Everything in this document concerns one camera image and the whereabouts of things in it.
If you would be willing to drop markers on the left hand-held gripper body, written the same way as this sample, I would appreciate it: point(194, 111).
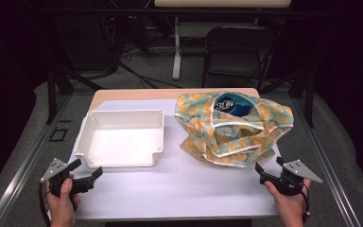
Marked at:
point(55, 168)

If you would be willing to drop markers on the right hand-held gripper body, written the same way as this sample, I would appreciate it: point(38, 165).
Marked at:
point(299, 170)

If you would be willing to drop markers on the lemon print cloth bag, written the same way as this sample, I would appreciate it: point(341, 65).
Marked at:
point(233, 142)

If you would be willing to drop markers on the white plastic storage box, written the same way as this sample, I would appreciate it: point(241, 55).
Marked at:
point(123, 142)

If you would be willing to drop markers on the blue snack pouch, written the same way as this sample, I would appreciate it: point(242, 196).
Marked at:
point(234, 105)

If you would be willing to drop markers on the person's left hand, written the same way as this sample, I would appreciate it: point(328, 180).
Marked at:
point(63, 208)

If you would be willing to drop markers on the person's right hand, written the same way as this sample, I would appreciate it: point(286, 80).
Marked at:
point(291, 208)

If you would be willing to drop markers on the black metal stand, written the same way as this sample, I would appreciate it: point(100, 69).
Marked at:
point(309, 97)
point(52, 94)

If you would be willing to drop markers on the black folding chair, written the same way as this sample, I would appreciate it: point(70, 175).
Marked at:
point(233, 63)

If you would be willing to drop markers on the white desk leg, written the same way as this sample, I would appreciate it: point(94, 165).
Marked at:
point(176, 53)

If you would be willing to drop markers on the aluminium floor rail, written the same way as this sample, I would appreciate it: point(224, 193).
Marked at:
point(25, 164)
point(327, 170)

